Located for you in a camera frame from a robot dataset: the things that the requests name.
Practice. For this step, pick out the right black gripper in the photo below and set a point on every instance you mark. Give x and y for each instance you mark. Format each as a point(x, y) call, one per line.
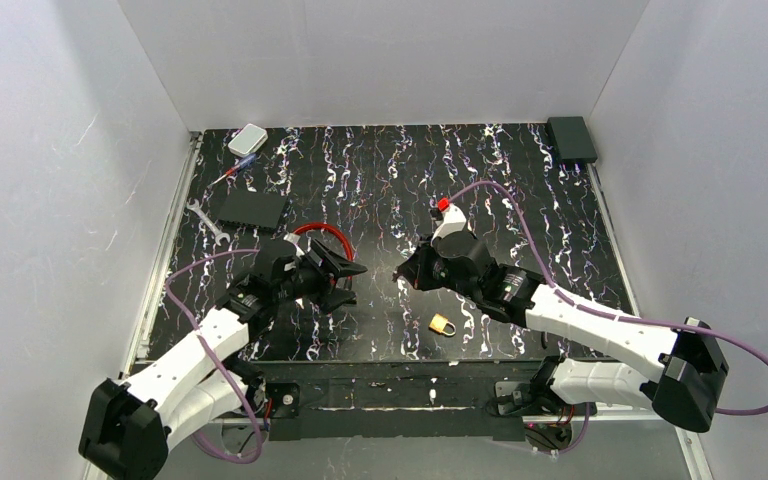
point(428, 266)

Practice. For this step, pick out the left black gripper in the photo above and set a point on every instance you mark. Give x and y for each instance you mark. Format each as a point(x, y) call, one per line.
point(321, 276)

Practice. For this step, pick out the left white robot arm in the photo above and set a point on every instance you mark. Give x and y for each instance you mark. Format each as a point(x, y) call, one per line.
point(131, 426)

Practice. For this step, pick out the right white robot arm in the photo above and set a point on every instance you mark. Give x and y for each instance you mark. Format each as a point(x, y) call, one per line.
point(677, 371)

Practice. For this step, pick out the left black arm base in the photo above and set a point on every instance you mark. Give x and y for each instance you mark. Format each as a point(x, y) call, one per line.
point(284, 398)

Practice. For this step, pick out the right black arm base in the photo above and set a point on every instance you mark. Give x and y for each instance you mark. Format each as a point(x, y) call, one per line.
point(518, 398)

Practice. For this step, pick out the brass padlock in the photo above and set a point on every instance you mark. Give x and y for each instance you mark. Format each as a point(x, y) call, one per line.
point(442, 326)

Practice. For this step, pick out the black flat box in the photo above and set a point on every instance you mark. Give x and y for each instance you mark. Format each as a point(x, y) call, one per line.
point(254, 209)

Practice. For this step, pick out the red blue screwdriver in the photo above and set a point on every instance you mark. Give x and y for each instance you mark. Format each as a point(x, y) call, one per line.
point(241, 164)

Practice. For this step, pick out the silver wrench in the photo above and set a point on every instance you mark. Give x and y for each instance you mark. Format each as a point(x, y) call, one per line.
point(220, 236)

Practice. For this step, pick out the white rectangular box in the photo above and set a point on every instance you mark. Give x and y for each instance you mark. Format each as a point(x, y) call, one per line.
point(248, 140)

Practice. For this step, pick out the black corner box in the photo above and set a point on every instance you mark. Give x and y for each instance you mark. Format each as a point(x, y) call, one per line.
point(571, 140)

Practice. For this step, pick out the red cable lock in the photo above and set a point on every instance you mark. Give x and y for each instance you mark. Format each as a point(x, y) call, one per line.
point(331, 230)

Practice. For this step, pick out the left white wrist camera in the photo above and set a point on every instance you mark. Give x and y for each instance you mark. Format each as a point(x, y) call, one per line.
point(294, 240)

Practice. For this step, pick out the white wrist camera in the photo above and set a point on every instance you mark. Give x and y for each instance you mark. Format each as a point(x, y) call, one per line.
point(448, 219)
point(294, 240)

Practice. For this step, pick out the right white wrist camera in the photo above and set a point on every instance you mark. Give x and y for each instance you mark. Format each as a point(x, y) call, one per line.
point(448, 219)

